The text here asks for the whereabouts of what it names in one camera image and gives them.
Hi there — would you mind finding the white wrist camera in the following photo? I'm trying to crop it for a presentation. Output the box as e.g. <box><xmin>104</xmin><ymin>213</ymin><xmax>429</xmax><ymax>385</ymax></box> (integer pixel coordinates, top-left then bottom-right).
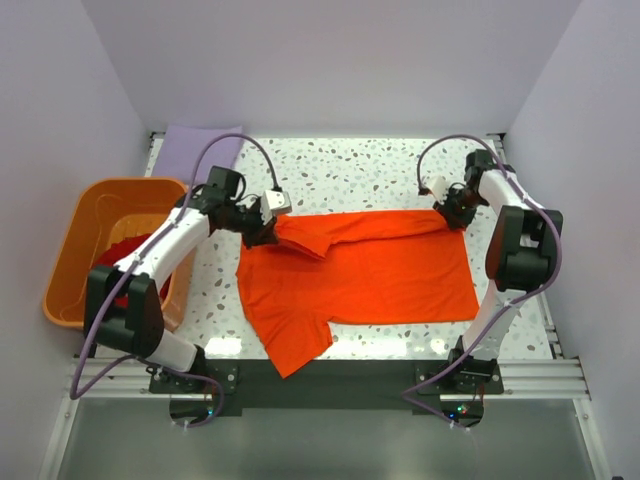
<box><xmin>260</xmin><ymin>190</ymin><xmax>292</xmax><ymax>224</ymax></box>
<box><xmin>426</xmin><ymin>176</ymin><xmax>449</xmax><ymax>203</ymax></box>

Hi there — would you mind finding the folded lavender t-shirt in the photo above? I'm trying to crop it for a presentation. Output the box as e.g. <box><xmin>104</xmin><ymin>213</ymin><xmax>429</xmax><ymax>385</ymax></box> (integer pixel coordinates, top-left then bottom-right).
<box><xmin>151</xmin><ymin>125</ymin><xmax>244</xmax><ymax>185</ymax></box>

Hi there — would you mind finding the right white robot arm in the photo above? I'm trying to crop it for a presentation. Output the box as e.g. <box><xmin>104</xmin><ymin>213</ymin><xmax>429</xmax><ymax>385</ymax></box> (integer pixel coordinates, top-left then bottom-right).
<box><xmin>425</xmin><ymin>149</ymin><xmax>563</xmax><ymax>391</ymax></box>

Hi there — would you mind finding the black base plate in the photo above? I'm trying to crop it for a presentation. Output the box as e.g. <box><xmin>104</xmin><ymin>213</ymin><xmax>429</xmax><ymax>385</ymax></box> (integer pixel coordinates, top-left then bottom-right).
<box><xmin>148</xmin><ymin>357</ymin><xmax>504</xmax><ymax>420</ymax></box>

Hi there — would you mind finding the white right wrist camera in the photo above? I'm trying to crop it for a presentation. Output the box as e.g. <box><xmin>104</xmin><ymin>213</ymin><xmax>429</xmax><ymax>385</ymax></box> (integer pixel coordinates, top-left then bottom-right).
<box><xmin>426</xmin><ymin>176</ymin><xmax>449</xmax><ymax>203</ymax></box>

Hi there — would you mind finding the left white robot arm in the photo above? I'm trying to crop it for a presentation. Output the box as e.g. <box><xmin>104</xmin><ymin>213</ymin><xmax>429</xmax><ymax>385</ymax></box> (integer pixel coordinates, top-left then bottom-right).
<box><xmin>80</xmin><ymin>167</ymin><xmax>291</xmax><ymax>387</ymax></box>

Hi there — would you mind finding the red t-shirt in basket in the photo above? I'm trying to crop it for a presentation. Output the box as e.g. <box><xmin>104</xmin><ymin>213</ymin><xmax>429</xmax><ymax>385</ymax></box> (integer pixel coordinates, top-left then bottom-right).
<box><xmin>92</xmin><ymin>232</ymin><xmax>176</xmax><ymax>311</ymax></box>

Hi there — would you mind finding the orange plastic basket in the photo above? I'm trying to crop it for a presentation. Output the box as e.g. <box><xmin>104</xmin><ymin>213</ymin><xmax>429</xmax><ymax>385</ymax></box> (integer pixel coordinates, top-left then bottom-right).
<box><xmin>43</xmin><ymin>177</ymin><xmax>187</xmax><ymax>330</ymax></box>

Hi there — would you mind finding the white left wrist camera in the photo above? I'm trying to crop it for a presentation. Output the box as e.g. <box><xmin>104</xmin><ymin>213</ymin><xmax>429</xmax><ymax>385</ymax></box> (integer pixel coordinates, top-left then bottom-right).
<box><xmin>260</xmin><ymin>190</ymin><xmax>292</xmax><ymax>224</ymax></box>

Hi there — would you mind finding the aluminium front rail frame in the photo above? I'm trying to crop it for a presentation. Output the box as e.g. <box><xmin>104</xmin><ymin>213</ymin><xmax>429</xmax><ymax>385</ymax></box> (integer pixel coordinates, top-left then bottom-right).
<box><xmin>38</xmin><ymin>359</ymin><xmax>613</xmax><ymax>479</ymax></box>

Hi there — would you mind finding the orange t-shirt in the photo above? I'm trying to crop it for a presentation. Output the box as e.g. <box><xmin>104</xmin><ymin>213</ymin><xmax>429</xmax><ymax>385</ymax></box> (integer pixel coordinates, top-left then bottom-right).
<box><xmin>236</xmin><ymin>210</ymin><xmax>479</xmax><ymax>378</ymax></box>

